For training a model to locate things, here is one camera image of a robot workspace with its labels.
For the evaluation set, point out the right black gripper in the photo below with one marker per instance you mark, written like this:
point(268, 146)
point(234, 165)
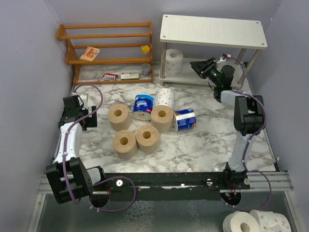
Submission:
point(202, 68)

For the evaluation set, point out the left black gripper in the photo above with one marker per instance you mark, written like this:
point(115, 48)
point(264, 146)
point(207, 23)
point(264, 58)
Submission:
point(92, 121)

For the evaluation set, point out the pink dotted roll front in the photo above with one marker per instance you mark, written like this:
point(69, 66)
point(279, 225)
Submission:
point(174, 60)

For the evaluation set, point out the pink dotted roll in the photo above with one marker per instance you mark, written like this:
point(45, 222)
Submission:
point(164, 96)
point(174, 60)

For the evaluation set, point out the pink dotted roll back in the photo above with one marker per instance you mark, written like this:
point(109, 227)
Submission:
point(164, 96)

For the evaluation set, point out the blue Tempo roll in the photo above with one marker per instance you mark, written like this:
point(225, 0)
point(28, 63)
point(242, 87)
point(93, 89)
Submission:
point(143, 106)

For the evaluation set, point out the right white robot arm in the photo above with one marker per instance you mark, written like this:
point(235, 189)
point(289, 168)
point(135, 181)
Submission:
point(249, 113)

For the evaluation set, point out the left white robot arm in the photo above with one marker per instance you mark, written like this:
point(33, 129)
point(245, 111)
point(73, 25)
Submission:
point(68, 178)

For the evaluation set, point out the white two-tier shelf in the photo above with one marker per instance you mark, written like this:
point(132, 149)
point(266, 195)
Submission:
point(207, 31)

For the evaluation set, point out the brown paper roll back left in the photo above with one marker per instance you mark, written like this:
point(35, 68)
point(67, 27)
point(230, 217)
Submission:
point(119, 117)

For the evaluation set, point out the brown paper roll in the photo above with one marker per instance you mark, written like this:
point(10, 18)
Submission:
point(119, 117)
point(125, 144)
point(147, 138)
point(161, 118)

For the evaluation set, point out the brown paper roll front left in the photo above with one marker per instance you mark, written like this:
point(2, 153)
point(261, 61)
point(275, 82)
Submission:
point(125, 144)

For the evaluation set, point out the red white small box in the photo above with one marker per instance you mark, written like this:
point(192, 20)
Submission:
point(109, 76)

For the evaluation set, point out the small grey cup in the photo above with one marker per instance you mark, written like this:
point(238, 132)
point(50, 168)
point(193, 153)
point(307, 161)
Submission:
point(146, 69)

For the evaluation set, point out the yellow cube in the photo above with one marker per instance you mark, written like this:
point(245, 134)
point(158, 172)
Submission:
point(145, 49)

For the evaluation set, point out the brown paper roll front right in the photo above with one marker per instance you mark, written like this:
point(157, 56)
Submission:
point(147, 138)

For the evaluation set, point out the brown paper roll back right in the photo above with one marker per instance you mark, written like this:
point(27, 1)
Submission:
point(161, 118)

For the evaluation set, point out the brown wooden rack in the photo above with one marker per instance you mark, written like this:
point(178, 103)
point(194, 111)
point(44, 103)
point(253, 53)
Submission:
point(73, 59)

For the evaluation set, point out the white green flat box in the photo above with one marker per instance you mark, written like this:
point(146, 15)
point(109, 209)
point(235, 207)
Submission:
point(130, 75)

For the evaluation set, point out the orange patterned booklet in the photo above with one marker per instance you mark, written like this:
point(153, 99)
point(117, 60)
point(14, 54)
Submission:
point(89, 54)

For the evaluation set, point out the plain white roll foreground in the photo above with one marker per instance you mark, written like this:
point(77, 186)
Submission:
point(240, 222)

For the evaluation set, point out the pink dotted roll foreground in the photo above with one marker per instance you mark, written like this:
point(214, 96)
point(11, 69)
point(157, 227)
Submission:
point(271, 222)

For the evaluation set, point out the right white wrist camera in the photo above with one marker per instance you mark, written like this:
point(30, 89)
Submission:
point(226, 59)

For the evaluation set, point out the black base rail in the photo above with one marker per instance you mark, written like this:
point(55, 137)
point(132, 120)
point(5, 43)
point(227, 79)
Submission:
point(131, 187)

